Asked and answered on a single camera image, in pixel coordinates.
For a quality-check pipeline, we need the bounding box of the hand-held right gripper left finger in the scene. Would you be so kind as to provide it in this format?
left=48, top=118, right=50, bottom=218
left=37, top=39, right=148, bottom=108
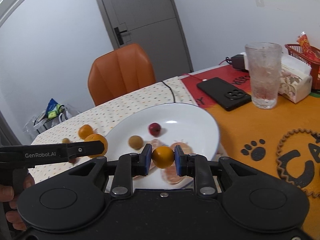
left=67, top=144, right=153, bottom=197

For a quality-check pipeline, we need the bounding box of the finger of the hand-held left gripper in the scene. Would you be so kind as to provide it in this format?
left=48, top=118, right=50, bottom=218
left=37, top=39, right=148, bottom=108
left=66, top=141, right=105, bottom=160

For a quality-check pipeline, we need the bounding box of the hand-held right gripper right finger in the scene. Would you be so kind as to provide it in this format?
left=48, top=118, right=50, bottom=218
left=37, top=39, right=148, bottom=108
left=174, top=145, right=253, bottom=197

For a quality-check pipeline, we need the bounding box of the medium orange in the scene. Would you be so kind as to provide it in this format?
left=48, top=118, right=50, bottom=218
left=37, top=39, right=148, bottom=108
left=152, top=146, right=175, bottom=169

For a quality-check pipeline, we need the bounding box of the large orange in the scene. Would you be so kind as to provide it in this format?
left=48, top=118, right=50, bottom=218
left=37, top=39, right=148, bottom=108
left=84, top=133, right=109, bottom=159

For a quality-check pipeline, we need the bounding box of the peeled pomelo segment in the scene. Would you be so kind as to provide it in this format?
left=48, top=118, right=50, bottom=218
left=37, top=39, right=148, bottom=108
left=149, top=138, right=166, bottom=173
left=161, top=142, right=195, bottom=184

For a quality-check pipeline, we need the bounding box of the white plate with blue print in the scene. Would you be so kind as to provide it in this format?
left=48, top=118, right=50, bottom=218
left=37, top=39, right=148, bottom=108
left=104, top=103, right=221, bottom=181

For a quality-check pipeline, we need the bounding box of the person's left hand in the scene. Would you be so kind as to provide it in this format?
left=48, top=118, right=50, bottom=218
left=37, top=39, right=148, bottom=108
left=0, top=172, right=36, bottom=231

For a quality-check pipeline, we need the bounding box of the small orange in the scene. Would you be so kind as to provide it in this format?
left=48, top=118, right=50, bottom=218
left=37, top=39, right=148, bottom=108
left=78, top=124, right=94, bottom=140

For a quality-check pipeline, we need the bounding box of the clear plastic bag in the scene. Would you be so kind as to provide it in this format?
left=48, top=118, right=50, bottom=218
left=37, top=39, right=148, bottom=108
left=23, top=116, right=38, bottom=140

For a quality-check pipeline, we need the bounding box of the black metal rack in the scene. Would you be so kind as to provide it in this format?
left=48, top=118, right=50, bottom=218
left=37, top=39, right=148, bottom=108
left=33, top=104, right=73, bottom=131

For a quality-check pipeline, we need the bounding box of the blue bag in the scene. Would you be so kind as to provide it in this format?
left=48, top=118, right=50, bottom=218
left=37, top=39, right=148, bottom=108
left=46, top=98, right=59, bottom=113

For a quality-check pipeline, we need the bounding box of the orange cat print mat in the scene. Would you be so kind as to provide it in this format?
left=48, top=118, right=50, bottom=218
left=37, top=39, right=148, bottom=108
left=180, top=64, right=320, bottom=198

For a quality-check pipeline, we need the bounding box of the black smartphone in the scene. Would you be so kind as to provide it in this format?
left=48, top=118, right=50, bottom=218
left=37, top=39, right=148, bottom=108
left=196, top=77, right=252, bottom=112

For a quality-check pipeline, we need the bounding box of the orange leather chair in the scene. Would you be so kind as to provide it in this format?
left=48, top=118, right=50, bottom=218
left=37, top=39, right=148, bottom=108
left=87, top=43, right=157, bottom=106

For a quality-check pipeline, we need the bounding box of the black charger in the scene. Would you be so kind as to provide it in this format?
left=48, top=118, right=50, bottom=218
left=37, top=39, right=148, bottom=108
left=230, top=54, right=247, bottom=71

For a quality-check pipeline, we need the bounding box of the clear drinking glass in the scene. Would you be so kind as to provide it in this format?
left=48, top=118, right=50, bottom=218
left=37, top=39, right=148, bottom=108
left=244, top=42, right=283, bottom=109

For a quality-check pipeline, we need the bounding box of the floral tissue box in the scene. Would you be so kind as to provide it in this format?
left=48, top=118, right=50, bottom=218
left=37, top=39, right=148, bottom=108
left=277, top=55, right=313, bottom=104

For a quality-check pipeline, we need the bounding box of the grey door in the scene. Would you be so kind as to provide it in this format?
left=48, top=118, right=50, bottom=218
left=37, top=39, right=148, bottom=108
left=91, top=0, right=195, bottom=73

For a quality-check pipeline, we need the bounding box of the red plastic basket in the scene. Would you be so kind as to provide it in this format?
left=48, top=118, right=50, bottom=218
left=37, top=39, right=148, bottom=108
left=285, top=44, right=320, bottom=91

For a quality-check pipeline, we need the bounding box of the red snack packet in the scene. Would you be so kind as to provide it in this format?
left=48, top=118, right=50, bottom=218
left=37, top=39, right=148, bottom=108
left=296, top=31, right=320, bottom=64

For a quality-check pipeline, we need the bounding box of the red cable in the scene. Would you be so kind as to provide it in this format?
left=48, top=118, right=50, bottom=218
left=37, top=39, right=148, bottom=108
left=184, top=58, right=233, bottom=82

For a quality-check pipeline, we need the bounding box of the black door lock handle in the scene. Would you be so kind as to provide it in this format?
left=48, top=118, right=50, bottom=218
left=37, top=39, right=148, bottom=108
left=114, top=27, right=132, bottom=46

